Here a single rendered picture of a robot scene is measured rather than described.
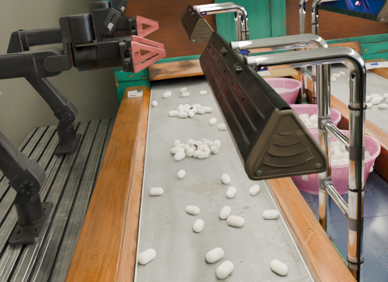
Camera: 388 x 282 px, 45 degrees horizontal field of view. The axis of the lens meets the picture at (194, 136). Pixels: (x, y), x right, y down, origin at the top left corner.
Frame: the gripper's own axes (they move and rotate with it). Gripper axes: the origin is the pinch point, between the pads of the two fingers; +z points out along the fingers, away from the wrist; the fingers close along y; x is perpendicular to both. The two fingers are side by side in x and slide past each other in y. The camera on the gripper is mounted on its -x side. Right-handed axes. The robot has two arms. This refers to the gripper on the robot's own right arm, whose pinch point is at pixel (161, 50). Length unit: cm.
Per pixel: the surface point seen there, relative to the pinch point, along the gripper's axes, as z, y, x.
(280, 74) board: 52, 88, 29
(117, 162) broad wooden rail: -15.2, 11.0, 31.0
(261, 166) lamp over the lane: 7, -70, 2
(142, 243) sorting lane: -8.4, -28.5, 33.4
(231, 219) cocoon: 10.0, -27.1, 31.4
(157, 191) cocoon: -4.8, -8.6, 32.0
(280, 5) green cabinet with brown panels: 57, 104, 1
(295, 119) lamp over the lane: 11, -70, -3
